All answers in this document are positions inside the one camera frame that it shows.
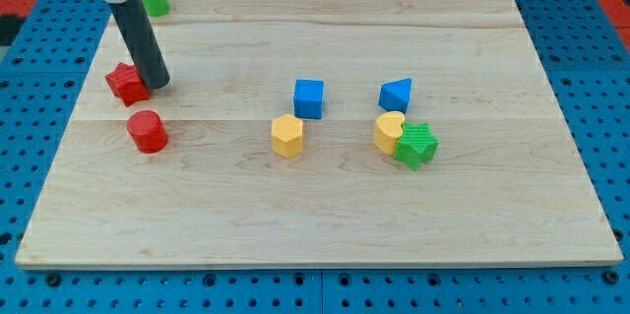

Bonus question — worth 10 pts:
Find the yellow hexagon block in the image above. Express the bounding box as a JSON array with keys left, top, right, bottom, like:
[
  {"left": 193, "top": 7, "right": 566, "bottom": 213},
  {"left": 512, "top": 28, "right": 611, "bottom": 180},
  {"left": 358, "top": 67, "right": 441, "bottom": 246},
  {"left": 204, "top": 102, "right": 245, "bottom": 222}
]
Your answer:
[{"left": 271, "top": 114, "right": 304, "bottom": 157}]

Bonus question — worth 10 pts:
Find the wooden board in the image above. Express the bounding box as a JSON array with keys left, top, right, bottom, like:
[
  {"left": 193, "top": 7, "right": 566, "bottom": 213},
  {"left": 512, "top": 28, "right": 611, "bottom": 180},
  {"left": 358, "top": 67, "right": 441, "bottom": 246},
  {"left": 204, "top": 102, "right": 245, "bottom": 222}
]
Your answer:
[{"left": 16, "top": 0, "right": 623, "bottom": 271}]

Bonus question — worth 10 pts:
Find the blue cube block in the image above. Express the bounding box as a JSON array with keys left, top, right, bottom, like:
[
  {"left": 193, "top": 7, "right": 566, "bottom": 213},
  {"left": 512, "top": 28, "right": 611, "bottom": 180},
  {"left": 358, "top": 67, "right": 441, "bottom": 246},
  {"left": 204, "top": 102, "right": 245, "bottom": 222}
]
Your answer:
[{"left": 293, "top": 79, "right": 324, "bottom": 119}]

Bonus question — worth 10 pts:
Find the yellow heart block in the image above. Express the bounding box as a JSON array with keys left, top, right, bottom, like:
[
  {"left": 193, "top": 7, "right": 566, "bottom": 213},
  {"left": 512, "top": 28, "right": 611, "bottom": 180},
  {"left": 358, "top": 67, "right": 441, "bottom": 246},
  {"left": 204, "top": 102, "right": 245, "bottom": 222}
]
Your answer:
[{"left": 372, "top": 111, "right": 406, "bottom": 156}]

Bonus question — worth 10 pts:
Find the blue triangle block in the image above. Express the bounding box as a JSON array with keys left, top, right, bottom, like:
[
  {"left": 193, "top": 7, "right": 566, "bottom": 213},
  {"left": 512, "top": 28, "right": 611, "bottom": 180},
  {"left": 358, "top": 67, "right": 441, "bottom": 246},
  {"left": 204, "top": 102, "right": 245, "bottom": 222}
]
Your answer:
[{"left": 378, "top": 78, "right": 412, "bottom": 113}]

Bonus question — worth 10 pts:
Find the green star block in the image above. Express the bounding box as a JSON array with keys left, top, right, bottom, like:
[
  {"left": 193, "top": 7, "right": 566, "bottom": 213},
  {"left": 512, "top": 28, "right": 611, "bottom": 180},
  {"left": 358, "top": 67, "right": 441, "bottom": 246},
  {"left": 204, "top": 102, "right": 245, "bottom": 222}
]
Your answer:
[{"left": 394, "top": 122, "right": 440, "bottom": 170}]

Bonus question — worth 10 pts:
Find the red cylinder block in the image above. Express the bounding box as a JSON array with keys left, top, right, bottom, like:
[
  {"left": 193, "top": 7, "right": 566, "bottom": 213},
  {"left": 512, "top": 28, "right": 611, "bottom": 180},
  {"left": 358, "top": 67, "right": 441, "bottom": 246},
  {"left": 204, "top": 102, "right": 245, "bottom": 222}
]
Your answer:
[{"left": 126, "top": 110, "right": 168, "bottom": 154}]

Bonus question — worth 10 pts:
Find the red star block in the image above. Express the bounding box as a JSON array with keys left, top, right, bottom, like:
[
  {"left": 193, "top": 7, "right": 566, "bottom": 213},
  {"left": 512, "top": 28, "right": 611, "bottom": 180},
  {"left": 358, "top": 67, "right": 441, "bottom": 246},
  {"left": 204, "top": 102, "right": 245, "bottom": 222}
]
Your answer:
[{"left": 105, "top": 62, "right": 150, "bottom": 107}]

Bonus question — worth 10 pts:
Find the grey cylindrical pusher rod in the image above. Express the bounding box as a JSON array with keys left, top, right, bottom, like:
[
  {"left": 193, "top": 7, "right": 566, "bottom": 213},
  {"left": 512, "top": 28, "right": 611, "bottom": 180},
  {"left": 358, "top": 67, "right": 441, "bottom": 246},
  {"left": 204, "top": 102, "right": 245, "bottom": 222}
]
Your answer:
[{"left": 109, "top": 0, "right": 170, "bottom": 90}]

